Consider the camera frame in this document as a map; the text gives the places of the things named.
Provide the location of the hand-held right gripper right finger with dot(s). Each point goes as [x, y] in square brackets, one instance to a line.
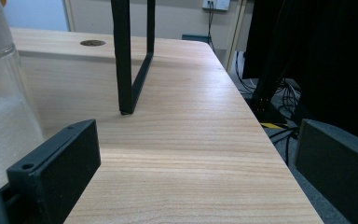
[338, 168]

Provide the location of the white wall socket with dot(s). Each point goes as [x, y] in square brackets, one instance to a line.
[216, 4]

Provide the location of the black metal stand frame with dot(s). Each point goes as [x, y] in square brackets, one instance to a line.
[127, 62]

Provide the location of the black metal stand leg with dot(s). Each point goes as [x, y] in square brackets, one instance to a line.
[265, 99]

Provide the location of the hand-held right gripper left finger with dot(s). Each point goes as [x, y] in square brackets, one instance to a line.
[59, 168]

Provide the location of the round brown desk grommet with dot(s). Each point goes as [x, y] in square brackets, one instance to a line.
[92, 43]

